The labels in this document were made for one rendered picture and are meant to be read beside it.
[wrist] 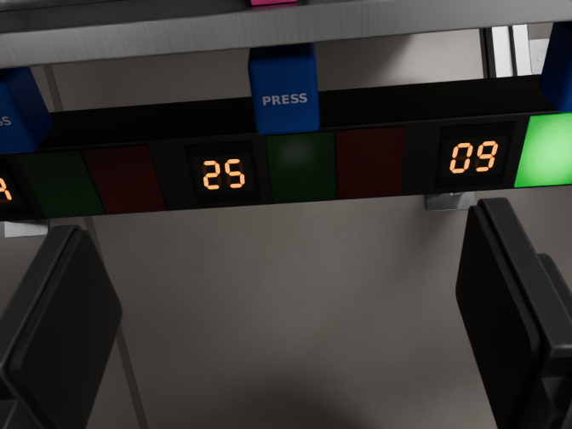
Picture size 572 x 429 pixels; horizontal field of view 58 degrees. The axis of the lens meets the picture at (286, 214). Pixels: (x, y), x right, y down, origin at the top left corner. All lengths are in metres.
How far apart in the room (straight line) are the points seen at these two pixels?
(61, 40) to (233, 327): 0.76
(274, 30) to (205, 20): 0.02
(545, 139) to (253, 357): 0.73
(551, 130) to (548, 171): 0.02
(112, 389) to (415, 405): 0.51
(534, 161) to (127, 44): 0.17
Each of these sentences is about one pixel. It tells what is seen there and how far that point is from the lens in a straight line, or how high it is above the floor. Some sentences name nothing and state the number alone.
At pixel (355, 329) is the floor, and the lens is 0.89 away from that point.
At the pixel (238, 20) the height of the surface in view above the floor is 0.73.
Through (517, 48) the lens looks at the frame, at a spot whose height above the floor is 0.32.
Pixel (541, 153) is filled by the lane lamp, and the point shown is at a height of 0.66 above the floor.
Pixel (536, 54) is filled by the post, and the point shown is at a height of 0.01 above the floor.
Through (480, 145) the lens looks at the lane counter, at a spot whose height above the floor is 0.66.
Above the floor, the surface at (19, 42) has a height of 0.73.
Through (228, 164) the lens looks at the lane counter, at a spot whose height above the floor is 0.66.
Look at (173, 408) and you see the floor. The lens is 0.96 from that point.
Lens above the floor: 0.88
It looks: 84 degrees down
